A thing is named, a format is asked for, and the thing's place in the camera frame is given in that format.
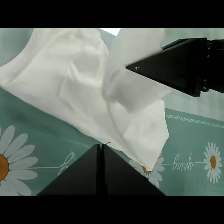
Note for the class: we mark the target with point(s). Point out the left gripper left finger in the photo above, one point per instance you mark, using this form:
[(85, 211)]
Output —
[(80, 176)]

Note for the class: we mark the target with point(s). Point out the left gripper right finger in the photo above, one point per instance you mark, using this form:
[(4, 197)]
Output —
[(126, 176)]

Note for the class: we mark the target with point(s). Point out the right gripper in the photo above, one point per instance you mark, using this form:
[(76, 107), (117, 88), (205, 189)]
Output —
[(216, 66)]

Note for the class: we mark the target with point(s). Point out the white shirt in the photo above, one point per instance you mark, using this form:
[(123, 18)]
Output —
[(80, 86)]

